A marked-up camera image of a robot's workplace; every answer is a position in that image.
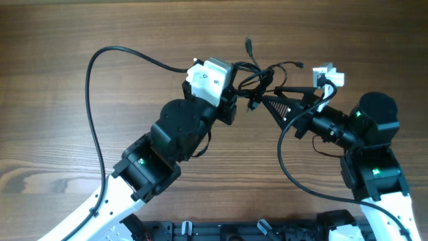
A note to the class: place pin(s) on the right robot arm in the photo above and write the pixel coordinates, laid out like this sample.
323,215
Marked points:
368,165

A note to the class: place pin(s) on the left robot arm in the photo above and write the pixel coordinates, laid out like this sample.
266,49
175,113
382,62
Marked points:
147,168

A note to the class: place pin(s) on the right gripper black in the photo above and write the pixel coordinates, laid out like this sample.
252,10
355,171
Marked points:
296,105

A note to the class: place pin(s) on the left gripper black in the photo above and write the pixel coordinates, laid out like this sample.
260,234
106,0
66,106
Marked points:
225,108

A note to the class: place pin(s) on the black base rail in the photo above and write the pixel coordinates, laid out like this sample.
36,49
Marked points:
260,230

